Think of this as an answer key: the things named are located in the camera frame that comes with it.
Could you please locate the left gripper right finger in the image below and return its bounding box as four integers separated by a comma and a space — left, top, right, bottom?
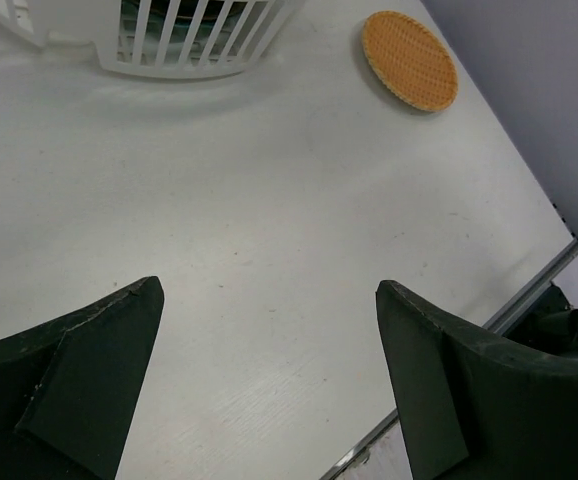
376, 280, 578, 479

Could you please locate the white plastic basket bin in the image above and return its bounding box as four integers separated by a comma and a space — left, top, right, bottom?
0, 0, 302, 80

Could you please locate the orange woven round plate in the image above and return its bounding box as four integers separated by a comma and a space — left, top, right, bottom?
361, 11, 458, 113

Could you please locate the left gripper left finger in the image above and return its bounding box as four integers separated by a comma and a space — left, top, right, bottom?
0, 276, 163, 479

